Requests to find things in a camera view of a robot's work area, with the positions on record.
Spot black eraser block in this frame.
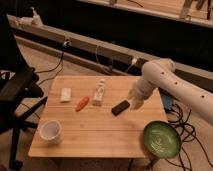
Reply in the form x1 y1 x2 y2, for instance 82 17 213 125
111 100 130 116

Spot white ceramic cup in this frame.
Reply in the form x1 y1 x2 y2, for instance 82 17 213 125
39 120 62 144

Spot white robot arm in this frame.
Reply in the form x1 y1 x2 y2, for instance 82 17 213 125
128 58 213 126

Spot white spray bottle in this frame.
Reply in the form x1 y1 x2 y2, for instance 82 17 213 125
31 7 43 27

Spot orange carrot toy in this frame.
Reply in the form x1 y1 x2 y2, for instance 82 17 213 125
75 96 90 112

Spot wooden table board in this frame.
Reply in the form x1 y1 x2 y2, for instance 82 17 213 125
29 76 166 158

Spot long metal rail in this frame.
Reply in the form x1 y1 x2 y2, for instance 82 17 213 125
6 14 213 88

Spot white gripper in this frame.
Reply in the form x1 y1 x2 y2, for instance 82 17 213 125
127 92 144 110

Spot black office chair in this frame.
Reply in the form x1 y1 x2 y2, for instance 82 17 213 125
0 11 47 171

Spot black floor cables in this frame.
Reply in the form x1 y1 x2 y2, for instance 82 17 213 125
164 103 213 171

